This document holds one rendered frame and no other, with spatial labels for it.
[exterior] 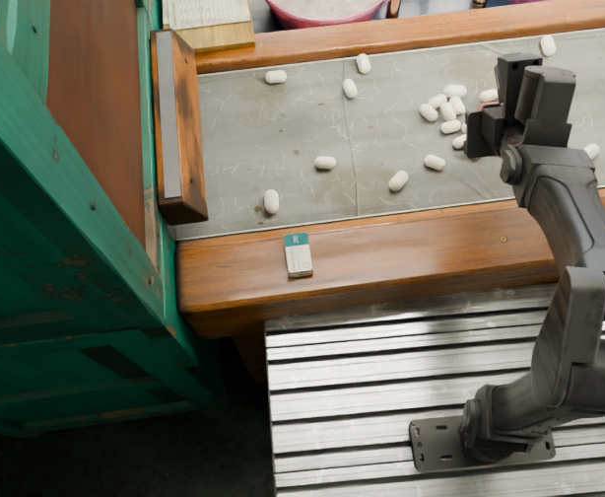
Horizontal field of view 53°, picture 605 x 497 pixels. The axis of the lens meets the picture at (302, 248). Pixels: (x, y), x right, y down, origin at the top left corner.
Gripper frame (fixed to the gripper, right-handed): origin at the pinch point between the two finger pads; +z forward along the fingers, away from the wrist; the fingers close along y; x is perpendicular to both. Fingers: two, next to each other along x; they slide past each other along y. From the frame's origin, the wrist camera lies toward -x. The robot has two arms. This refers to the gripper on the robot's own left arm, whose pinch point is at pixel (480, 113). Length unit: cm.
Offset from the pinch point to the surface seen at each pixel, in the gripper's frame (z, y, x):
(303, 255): -11.5, 29.0, 13.8
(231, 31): 21.1, 35.7, -12.7
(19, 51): -43, 48, -22
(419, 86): 13.7, 5.7, -1.7
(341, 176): 2.3, 21.2, 8.0
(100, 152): -26, 49, -9
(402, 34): 19.0, 7.1, -9.4
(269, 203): -2.4, 32.9, 9.2
